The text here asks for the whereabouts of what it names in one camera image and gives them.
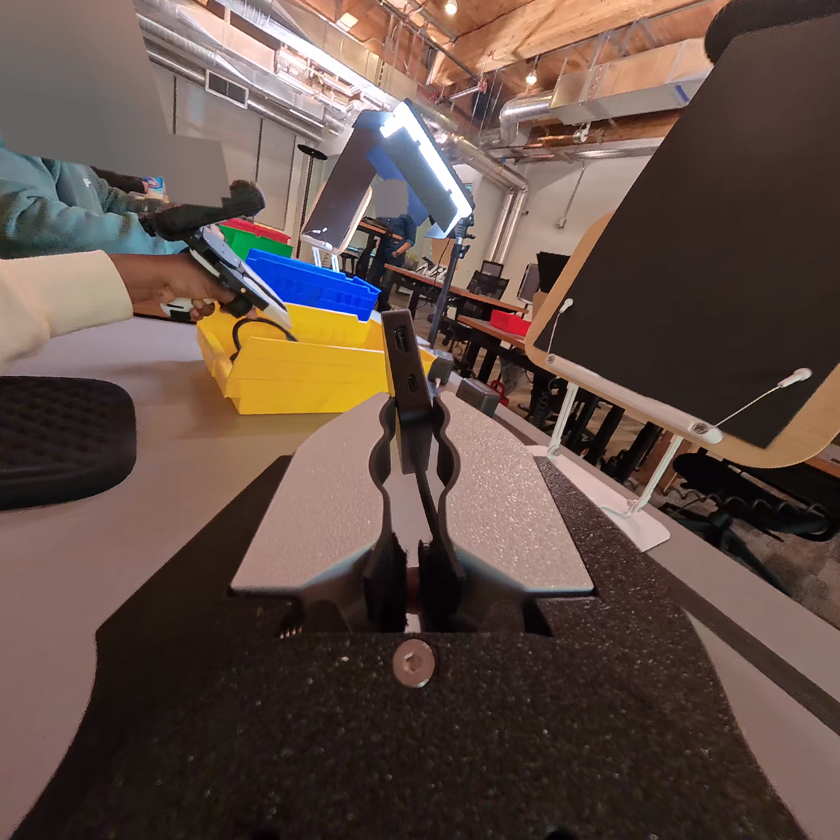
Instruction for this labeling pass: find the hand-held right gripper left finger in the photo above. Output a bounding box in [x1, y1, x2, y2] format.
[231, 392, 408, 634]

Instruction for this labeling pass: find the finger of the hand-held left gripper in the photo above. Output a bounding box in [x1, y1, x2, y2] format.
[252, 295, 294, 330]
[223, 252, 290, 315]

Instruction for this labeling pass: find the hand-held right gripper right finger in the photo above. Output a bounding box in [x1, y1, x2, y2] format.
[420, 392, 595, 631]

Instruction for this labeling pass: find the yellow plastic bin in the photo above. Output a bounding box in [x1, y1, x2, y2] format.
[197, 302, 437, 416]

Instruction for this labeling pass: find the black USB hub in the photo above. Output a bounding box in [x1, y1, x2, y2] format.
[381, 308, 442, 546]

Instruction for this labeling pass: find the person's left forearm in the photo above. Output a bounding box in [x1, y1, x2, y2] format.
[0, 249, 135, 375]

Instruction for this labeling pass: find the grey desk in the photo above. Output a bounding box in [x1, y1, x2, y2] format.
[0, 315, 840, 840]

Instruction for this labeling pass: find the person's left hand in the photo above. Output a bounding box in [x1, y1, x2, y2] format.
[108, 251, 257, 322]

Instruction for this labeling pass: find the green plastic bin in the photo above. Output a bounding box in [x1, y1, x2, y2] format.
[220, 226, 294, 262]

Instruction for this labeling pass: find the blue plastic bin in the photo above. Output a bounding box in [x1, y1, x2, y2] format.
[246, 248, 382, 322]

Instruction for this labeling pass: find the black floor lamp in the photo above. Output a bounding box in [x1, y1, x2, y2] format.
[295, 144, 329, 258]

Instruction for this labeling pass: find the clear stand white base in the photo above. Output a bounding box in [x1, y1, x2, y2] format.
[528, 381, 686, 553]

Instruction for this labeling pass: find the black light stand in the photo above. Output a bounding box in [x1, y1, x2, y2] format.
[427, 217, 475, 349]

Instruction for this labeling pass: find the wooden office table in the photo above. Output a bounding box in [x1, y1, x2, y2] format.
[384, 262, 529, 317]

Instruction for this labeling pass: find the LED light panel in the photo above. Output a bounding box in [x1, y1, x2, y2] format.
[364, 98, 475, 240]

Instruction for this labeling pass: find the black office chair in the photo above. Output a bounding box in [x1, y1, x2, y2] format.
[656, 449, 840, 592]

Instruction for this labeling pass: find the black board on stand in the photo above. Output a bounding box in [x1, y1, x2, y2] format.
[525, 13, 840, 468]

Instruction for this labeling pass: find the black round fuzzy object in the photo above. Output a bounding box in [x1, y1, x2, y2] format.
[704, 0, 840, 64]

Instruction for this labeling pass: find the metal air duct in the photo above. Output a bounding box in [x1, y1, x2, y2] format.
[499, 38, 715, 147]

